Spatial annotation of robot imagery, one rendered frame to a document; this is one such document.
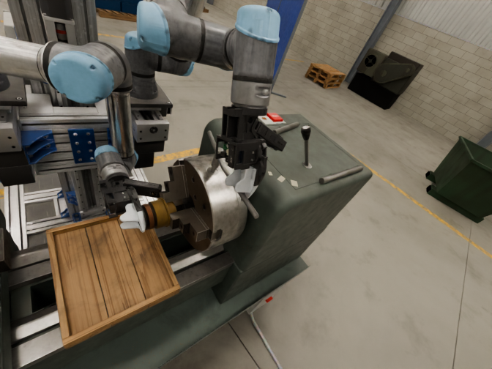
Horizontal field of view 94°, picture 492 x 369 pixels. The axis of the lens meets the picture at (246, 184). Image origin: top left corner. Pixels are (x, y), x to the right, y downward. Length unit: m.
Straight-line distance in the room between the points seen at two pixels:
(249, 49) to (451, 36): 10.08
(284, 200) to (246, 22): 0.44
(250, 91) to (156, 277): 0.66
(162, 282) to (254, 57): 0.71
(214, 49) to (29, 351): 0.82
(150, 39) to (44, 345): 0.76
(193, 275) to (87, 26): 1.04
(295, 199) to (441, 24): 10.09
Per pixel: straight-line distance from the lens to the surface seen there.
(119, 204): 0.76
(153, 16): 0.49
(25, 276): 0.95
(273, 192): 0.69
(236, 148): 0.43
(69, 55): 0.70
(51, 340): 0.86
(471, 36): 10.41
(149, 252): 0.90
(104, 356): 1.16
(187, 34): 0.49
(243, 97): 0.43
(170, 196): 0.73
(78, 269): 0.90
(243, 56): 0.44
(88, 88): 0.71
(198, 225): 0.69
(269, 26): 0.44
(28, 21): 1.23
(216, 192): 0.65
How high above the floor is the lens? 1.67
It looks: 40 degrees down
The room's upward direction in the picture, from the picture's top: 24 degrees clockwise
